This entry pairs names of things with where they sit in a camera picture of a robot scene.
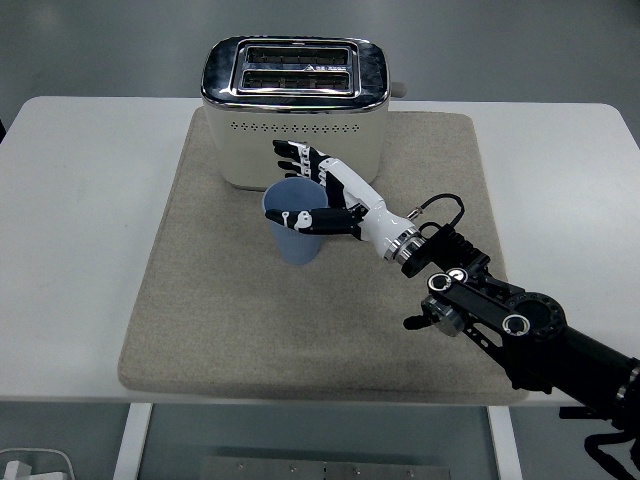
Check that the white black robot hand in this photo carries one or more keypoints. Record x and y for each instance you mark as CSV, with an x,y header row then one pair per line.
x,y
360,192

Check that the blue plastic cup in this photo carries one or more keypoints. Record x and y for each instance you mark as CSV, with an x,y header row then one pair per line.
x,y
295,247

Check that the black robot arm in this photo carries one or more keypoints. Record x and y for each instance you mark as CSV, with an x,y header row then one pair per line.
x,y
535,320

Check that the white chrome two-slot toaster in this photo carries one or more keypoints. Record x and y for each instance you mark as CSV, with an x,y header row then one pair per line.
x,y
250,150

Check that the beige felt mat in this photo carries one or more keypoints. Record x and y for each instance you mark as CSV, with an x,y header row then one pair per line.
x,y
250,325

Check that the white table leg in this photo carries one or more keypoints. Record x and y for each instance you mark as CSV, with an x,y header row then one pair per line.
x,y
505,445
131,442

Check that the black table control panel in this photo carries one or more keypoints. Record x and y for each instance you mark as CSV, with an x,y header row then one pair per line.
x,y
570,413

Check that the white plug adapter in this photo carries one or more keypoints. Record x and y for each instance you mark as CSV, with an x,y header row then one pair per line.
x,y
15,471

